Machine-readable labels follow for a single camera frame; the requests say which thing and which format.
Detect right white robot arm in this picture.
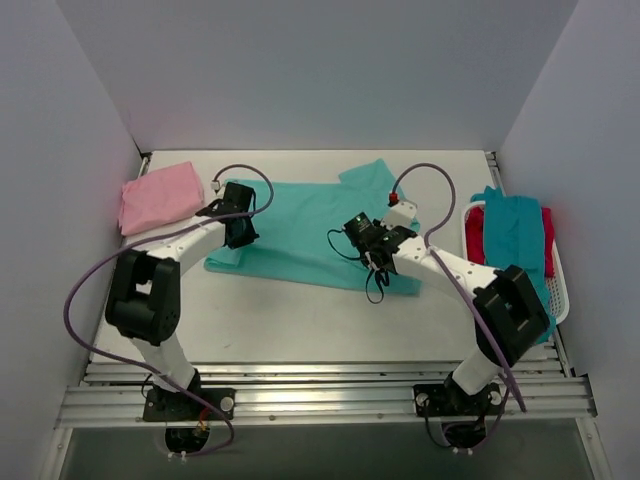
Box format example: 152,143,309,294
343,213,551,413

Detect folded pink t-shirt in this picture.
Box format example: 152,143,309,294
118,162,205,237

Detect teal blue t-shirt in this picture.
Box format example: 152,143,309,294
471,187,556,341

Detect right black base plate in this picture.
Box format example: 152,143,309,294
412,383,503,418

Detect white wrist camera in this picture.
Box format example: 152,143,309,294
210,179,224,192
380,192,417,230

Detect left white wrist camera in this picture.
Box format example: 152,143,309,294
210,179,224,192

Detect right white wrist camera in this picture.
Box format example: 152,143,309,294
380,192,417,230

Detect white laundry basket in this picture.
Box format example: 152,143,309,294
461,201,570,325

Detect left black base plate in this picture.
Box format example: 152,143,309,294
142,387,236,423

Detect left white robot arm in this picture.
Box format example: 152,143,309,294
105,182,259,419

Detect mint green t-shirt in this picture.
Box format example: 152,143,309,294
204,159,396,291

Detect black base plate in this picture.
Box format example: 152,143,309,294
142,387,236,423
412,383,503,418

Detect red t-shirt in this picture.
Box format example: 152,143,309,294
464,206,555,278

